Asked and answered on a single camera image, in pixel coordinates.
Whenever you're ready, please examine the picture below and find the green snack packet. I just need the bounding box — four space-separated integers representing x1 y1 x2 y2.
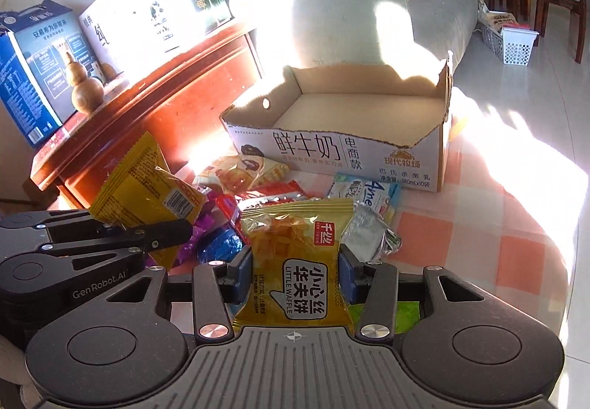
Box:
348 301 421 335

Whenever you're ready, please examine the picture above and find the blue milk carton box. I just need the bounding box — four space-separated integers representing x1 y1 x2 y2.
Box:
0 0 100 148

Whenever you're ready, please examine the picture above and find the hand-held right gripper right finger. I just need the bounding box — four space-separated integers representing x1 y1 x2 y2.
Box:
339 250 499 344

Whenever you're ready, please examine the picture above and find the beige bag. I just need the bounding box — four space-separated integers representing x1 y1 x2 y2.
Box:
479 9 519 29

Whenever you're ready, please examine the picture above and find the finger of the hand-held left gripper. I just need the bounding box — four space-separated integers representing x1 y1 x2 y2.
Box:
45 219 195 275
43 210 126 241

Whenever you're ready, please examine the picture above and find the orange bread snack packet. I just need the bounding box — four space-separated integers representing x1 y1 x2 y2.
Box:
192 155 291 198

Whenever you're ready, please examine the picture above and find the large wooden gourd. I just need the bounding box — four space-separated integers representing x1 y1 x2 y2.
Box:
65 52 105 115

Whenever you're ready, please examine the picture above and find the white plastic basket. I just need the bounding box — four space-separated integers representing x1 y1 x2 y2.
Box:
479 11 539 66

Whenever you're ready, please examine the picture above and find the white and blue snack packet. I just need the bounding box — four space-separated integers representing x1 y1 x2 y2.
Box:
327 174 402 222

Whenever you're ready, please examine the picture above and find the red wooden cabinet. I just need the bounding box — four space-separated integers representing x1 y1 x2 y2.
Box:
30 19 263 211

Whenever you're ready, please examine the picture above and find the blue foil snack packet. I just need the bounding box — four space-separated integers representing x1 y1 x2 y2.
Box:
198 225 245 264

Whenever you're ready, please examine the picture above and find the white and green milk box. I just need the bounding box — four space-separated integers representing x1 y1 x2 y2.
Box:
78 0 233 73

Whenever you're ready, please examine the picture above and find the silver foil packet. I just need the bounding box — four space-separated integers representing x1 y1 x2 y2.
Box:
341 204 403 263

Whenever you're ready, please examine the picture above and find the cardboard box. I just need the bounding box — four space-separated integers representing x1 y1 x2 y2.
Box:
220 50 455 193

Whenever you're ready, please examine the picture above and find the red and white snack packet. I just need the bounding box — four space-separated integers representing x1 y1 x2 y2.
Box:
240 178 310 208

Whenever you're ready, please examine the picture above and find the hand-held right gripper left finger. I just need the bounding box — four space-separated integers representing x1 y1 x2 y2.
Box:
99 250 254 345

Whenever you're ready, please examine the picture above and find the purple snack packet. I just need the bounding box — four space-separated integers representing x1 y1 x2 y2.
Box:
173 188 218 268

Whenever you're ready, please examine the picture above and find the grey sofa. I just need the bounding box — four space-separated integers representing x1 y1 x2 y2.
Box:
228 0 482 82

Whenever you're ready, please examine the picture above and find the yellow waffle snack packet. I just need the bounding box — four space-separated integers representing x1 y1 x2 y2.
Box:
233 199 355 336

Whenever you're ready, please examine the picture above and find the yellow barcode snack packet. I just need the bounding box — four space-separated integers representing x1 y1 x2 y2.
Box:
89 131 204 269

